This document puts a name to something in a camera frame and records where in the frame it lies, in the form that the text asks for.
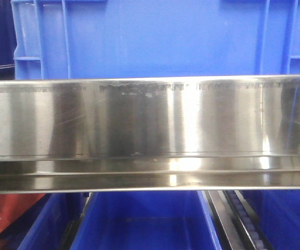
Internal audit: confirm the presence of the dark blue right lower bin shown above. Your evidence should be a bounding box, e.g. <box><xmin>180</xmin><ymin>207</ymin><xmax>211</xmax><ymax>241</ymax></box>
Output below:
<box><xmin>242</xmin><ymin>190</ymin><xmax>300</xmax><ymax>249</ymax></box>

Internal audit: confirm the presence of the red cardboard box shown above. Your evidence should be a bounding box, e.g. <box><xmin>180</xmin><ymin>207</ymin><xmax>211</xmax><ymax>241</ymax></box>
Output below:
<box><xmin>0</xmin><ymin>193</ymin><xmax>45</xmax><ymax>249</ymax></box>

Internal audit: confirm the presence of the dark blue left lower bin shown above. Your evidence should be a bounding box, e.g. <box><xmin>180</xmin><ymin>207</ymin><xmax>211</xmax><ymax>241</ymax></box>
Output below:
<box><xmin>18</xmin><ymin>193</ymin><xmax>88</xmax><ymax>249</ymax></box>

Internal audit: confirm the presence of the dark blue bin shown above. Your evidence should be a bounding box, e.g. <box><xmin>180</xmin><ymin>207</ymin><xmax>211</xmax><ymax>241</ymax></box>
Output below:
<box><xmin>242</xmin><ymin>190</ymin><xmax>300</xmax><ymax>249</ymax></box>
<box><xmin>70</xmin><ymin>191</ymin><xmax>221</xmax><ymax>249</ymax></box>
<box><xmin>18</xmin><ymin>193</ymin><xmax>88</xmax><ymax>249</ymax></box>

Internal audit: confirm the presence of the dark blue centre lower bin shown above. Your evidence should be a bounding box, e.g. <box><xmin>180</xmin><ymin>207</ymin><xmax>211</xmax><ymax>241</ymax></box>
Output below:
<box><xmin>70</xmin><ymin>191</ymin><xmax>221</xmax><ymax>249</ymax></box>

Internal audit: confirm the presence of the light blue plastic bin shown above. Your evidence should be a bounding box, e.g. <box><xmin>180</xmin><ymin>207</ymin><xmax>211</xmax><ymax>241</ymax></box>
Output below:
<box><xmin>11</xmin><ymin>1</ymin><xmax>300</xmax><ymax>79</ymax></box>

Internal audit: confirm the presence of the stainless steel shelf rail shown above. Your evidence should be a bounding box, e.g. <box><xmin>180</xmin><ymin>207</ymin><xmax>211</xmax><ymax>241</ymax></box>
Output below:
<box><xmin>0</xmin><ymin>75</ymin><xmax>300</xmax><ymax>194</ymax></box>

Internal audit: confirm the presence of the roller track rail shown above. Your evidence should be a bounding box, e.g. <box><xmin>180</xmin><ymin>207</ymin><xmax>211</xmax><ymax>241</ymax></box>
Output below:
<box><xmin>204</xmin><ymin>190</ymin><xmax>273</xmax><ymax>249</ymax></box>

